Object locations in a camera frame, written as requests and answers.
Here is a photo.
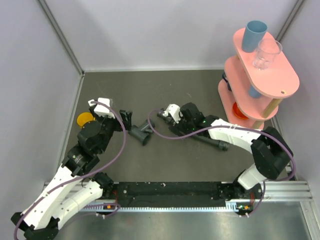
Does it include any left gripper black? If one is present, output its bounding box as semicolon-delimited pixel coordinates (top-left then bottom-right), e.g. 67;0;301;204
91;106;132;154

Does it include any grey plastic pipe fitting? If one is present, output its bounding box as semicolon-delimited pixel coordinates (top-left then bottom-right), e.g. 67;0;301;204
128;120;155;146

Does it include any black corrugated hose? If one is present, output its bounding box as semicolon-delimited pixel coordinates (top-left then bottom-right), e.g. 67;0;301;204
184;133;231;152

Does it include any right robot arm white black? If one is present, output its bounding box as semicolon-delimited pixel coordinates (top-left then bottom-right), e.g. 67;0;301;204
157;102;293;198

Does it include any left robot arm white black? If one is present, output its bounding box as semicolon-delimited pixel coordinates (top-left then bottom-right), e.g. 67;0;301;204
11;106;132;240

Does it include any yellow plastic cup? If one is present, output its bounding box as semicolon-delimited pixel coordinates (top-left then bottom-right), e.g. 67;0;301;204
76;112;96;128

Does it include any orange bowl bottom tier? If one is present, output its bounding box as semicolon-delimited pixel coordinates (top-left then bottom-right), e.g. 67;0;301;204
232;102;249;120

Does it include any dark blue cup behind shelf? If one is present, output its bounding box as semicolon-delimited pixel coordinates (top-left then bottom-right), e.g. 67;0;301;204
222;72;232;92

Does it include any pink three-tier shelf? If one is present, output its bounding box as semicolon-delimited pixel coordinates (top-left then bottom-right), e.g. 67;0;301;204
218;28;300;129

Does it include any blue cup middle tier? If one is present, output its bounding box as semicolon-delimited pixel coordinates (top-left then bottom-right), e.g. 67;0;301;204
248;85;261;99

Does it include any clear glass cup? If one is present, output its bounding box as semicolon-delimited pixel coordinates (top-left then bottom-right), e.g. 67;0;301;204
252;38;283;70

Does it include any blue cup on top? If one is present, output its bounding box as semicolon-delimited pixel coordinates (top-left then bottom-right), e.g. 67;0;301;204
241;20;268;53

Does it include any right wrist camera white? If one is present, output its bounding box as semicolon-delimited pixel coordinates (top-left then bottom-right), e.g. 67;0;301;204
160;103;182;124

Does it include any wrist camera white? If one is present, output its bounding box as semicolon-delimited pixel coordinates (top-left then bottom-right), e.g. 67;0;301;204
160;103;182;124
88;97;115;119

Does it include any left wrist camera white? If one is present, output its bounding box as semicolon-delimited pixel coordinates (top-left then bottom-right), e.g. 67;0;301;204
88;97;115;119

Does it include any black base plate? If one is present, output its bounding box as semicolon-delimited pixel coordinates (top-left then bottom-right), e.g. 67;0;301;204
113;181;233;208

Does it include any grey slotted cable duct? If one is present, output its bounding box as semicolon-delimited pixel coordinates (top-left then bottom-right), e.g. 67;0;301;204
80;202;252;213

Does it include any aluminium frame rail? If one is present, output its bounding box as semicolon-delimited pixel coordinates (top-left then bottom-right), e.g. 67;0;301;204
263;181;313;202

